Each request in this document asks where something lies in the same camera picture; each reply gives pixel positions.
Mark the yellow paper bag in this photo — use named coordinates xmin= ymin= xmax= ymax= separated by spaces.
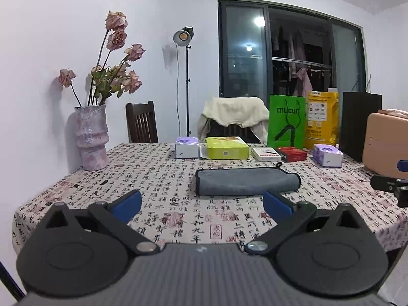
xmin=304 ymin=91 xmax=339 ymax=149

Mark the purple and grey towel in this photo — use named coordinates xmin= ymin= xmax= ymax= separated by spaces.
xmin=195 ymin=163 xmax=301 ymax=197

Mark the white small box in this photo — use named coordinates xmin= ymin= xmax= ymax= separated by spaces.
xmin=252 ymin=147 xmax=282 ymax=162

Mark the dark wooden chair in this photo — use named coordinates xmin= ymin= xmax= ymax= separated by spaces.
xmin=125 ymin=101 xmax=158 ymax=143

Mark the green mucun paper bag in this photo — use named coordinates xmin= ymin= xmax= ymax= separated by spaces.
xmin=267 ymin=95 xmax=306 ymax=149

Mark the dark framed sliding window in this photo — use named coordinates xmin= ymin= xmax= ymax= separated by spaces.
xmin=218 ymin=0 xmax=366 ymax=104

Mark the studio lamp on stand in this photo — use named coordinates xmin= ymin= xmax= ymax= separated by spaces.
xmin=173 ymin=25 xmax=194 ymax=137

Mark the pink speckled ceramic vase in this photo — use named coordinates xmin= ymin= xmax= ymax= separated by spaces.
xmin=75 ymin=105 xmax=109 ymax=171

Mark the lime green cardboard box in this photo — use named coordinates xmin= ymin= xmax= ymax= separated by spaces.
xmin=200 ymin=136 xmax=250 ymax=160

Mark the cream garment on chair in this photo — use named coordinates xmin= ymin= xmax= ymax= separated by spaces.
xmin=197 ymin=97 xmax=270 ymax=144

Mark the purple tissue pack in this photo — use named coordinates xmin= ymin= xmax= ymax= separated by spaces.
xmin=175 ymin=137 xmax=200 ymax=159
xmin=313 ymin=144 xmax=344 ymax=168

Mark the left purple tissue pack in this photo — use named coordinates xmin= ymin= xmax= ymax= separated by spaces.
xmin=175 ymin=137 xmax=200 ymax=159

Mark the black rectangular box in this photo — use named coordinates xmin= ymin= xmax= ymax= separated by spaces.
xmin=339 ymin=92 xmax=383 ymax=162

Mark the dried pink rose bouquet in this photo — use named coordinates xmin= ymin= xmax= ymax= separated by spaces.
xmin=58 ymin=10 xmax=147 ymax=107

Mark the red small box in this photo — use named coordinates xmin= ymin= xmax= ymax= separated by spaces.
xmin=276 ymin=146 xmax=307 ymax=162

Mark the right purple tissue pack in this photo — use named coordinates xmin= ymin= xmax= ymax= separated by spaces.
xmin=313 ymin=144 xmax=344 ymax=168

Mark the chair with cream garment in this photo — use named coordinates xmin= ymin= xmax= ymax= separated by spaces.
xmin=207 ymin=120 xmax=261 ymax=144

